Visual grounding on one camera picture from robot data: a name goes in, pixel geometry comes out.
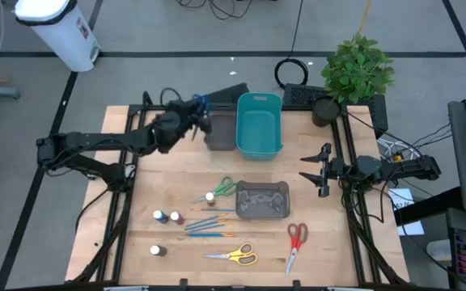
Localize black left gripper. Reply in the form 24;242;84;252
167;99;214;142

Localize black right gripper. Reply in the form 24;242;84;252
299;142;345;199

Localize blue handled scissors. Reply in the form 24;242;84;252
193;93;213;118

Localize green handled scissors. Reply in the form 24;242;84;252
192;175;238;205

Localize red handled scissors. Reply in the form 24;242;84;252
284;221;310;278

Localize thin blue paintbrush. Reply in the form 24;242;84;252
190;207;236;213

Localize blue paintbrush gold ferrule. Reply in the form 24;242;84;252
184;213;229;228
187;221;234;233
184;219;231;230

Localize blue paint bottle white cap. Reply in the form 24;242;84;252
152;209;169;225

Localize blue and orange pens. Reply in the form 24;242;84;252
186;232;235;238

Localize yellow handled scissors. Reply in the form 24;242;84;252
202;242;258;267

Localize narrow grey translucent bin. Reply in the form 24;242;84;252
203;105;238;152

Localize black plant pot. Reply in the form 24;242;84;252
311;95;342;129

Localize teal plastic bin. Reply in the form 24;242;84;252
235;91;285;162

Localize wide grey translucent bin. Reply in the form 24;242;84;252
235;180;291;221

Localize black perforated panel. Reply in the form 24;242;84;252
282;83;388;138

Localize white paper sheet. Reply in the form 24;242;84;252
388;188;425;237

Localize green leafy plant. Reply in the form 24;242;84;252
320;32;396;105

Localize black desk beam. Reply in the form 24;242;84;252
394;188;460;226

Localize white trash bin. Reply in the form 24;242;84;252
14;0;101;73

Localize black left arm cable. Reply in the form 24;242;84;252
159;86;184;107

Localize white cable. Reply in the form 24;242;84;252
377;138;422;162

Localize black coiled floor cable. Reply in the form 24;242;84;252
273;0;310;91

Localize yellow hanging cable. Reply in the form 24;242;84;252
358;0;374;36

